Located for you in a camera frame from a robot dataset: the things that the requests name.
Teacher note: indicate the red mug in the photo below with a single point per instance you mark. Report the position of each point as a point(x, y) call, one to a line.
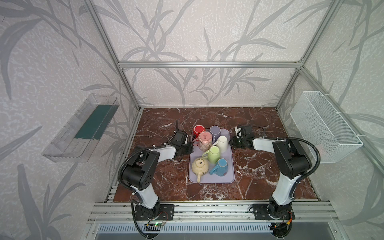
point(197, 130)

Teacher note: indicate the lavender plastic tray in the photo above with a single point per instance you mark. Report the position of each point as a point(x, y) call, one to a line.
point(211, 165)

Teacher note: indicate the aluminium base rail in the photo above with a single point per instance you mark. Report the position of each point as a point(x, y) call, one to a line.
point(214, 212)

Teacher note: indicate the light green mug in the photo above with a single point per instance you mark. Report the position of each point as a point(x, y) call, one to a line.
point(212, 155)

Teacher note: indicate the blue mug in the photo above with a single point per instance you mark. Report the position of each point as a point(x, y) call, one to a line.
point(220, 169)

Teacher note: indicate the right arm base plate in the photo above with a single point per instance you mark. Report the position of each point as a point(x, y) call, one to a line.
point(272, 212)

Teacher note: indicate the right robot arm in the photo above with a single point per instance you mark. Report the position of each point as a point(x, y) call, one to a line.
point(292, 160)

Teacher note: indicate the white mug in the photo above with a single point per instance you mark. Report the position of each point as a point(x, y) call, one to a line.
point(222, 143)

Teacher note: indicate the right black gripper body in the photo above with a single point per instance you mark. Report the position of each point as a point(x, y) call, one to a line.
point(237, 141)

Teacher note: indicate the pink patterned mug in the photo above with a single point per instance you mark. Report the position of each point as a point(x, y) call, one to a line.
point(203, 141)

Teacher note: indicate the lavender mug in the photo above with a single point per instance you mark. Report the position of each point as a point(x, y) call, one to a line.
point(215, 132)

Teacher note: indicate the aluminium cage frame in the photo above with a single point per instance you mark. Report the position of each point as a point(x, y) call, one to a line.
point(299, 66)

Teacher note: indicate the white wire mesh basket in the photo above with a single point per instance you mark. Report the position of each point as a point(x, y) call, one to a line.
point(322, 125)

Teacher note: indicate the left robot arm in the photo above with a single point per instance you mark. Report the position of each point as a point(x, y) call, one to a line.
point(138, 170)

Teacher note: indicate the cream teapot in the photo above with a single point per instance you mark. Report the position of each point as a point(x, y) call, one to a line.
point(200, 167)

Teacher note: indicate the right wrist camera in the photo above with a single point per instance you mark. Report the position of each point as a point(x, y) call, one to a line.
point(238, 131)

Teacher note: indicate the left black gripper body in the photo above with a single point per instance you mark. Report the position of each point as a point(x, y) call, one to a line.
point(186, 147)

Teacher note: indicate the clear plastic wall bin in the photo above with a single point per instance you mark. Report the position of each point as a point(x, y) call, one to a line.
point(78, 139)

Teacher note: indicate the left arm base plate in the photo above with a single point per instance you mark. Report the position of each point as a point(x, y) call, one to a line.
point(161, 212)

